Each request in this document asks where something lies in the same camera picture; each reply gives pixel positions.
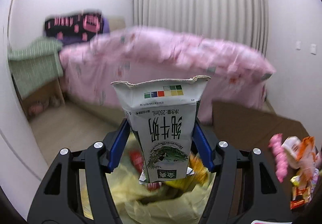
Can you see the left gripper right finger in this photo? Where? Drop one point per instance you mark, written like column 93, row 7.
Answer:
column 245, row 189

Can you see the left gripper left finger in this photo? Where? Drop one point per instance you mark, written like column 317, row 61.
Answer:
column 58, row 198

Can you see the yellow-lined trash bin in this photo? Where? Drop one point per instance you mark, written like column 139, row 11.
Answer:
column 172, row 202

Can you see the white wall socket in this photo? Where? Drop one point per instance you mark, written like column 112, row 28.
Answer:
column 313, row 49

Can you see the gold snack wrapper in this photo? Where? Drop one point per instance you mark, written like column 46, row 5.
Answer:
column 301, row 191

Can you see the orange snack bag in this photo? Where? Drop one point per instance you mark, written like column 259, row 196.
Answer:
column 302, row 155

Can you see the pink caterpillar toy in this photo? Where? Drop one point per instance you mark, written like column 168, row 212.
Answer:
column 281, row 162

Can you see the green checkered nightstand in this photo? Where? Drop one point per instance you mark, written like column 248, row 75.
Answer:
column 35, row 71

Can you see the white wall switch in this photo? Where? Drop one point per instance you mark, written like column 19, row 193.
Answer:
column 298, row 45

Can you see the red snack wrapper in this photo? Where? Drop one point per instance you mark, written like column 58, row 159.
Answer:
column 136, row 160

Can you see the brown cloth table cover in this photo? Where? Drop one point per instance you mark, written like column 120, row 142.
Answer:
column 246, row 128

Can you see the black pink pillow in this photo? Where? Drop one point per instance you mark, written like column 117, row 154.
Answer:
column 78, row 27

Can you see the pink floral bed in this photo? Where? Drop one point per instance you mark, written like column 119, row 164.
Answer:
column 237, row 72

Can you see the green white milk carton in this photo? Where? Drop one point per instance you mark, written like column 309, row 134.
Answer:
column 162, row 116

